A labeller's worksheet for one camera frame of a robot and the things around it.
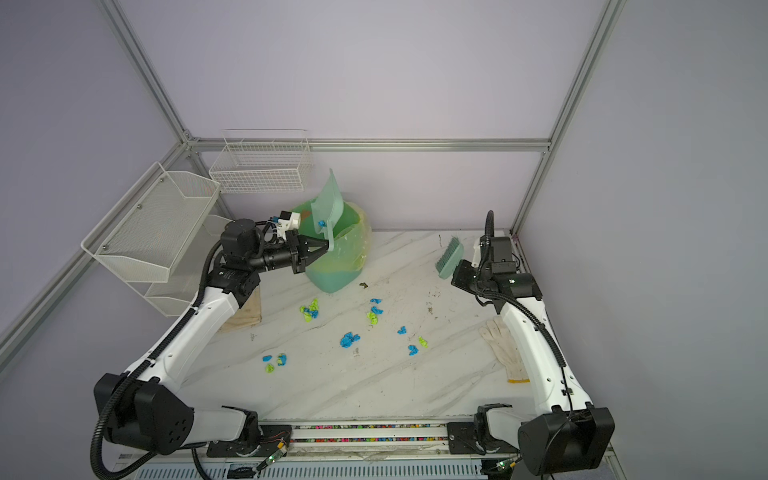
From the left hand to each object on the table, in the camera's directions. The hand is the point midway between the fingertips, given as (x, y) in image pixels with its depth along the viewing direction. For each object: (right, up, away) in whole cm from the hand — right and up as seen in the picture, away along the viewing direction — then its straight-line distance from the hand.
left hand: (331, 245), depth 69 cm
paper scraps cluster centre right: (+21, -31, +20) cm, 42 cm away
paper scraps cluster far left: (-18, -33, +17) cm, 42 cm away
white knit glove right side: (+49, -31, +21) cm, 62 cm away
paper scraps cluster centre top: (+9, -21, +28) cm, 36 cm away
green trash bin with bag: (+2, +3, +17) cm, 17 cm away
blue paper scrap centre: (+1, -28, +22) cm, 35 cm away
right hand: (+30, -6, +9) cm, 32 cm away
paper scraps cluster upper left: (-13, -21, +29) cm, 38 cm away
